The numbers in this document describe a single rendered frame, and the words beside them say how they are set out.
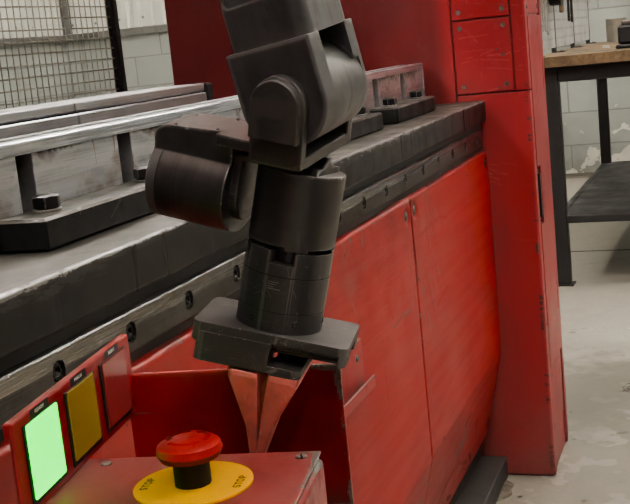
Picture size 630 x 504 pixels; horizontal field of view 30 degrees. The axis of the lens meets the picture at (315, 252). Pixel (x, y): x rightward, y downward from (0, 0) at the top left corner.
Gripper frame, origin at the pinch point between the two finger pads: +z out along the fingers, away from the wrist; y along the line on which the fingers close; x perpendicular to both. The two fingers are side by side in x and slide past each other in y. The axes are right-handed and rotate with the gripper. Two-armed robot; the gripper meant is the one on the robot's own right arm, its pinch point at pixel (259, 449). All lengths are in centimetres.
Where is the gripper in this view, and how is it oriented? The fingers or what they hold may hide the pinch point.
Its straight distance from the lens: 80.5
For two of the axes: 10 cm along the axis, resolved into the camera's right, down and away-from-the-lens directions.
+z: -1.5, 9.6, 2.2
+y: -9.7, -1.8, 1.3
